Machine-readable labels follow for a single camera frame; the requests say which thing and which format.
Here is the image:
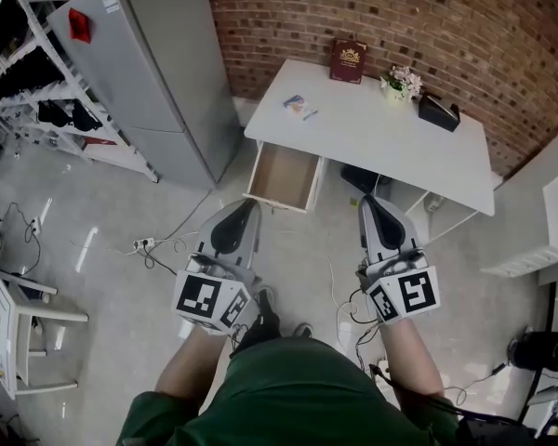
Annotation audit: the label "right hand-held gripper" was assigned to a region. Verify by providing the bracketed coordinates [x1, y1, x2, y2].
[355, 194, 442, 327]

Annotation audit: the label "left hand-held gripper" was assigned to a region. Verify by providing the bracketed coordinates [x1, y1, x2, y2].
[172, 200, 263, 336]

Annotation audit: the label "white wooden drawer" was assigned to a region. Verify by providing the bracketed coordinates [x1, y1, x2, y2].
[242, 139, 326, 214]

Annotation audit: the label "person's right forearm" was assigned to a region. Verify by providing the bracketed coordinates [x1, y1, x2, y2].
[379, 316, 447, 401]

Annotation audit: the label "person's left forearm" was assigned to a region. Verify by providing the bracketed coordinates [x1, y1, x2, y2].
[153, 325, 236, 429]

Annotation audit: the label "person's left shoe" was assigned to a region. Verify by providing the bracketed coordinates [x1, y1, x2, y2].
[255, 285, 278, 318]

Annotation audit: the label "person's black trousers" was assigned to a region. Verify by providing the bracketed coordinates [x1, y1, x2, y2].
[230, 302, 287, 360]

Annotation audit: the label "white desk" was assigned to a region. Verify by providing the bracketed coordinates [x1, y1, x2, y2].
[244, 58, 497, 245]

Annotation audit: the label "white slatted shelf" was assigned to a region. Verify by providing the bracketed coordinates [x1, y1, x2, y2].
[479, 243, 558, 279]

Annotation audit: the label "black tissue box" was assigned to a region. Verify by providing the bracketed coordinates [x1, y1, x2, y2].
[417, 91, 461, 133]

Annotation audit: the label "potted white flowers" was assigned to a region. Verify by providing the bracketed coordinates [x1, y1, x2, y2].
[379, 65, 423, 106]

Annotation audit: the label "person's green shirt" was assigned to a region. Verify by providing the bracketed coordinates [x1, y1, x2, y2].
[115, 336, 461, 446]

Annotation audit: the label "dark red book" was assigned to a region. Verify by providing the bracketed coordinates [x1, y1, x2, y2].
[329, 38, 367, 85]

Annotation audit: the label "grey refrigerator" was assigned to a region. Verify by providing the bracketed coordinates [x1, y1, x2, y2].
[46, 0, 243, 190]

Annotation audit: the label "small black hanging bag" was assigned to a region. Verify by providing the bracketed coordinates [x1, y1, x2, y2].
[72, 99, 103, 133]
[36, 99, 73, 127]

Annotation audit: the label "black waist pack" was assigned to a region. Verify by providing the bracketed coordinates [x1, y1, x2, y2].
[455, 411, 540, 446]

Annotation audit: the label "white shelving rack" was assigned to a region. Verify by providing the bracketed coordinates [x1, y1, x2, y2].
[0, 0, 160, 184]

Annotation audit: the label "white chair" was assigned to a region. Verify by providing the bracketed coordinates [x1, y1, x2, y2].
[0, 262, 89, 401]

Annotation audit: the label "red paper decoration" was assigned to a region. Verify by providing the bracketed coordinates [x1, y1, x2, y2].
[68, 7, 95, 45]

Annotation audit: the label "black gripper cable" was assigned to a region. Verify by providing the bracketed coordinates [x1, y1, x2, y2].
[351, 288, 536, 429]

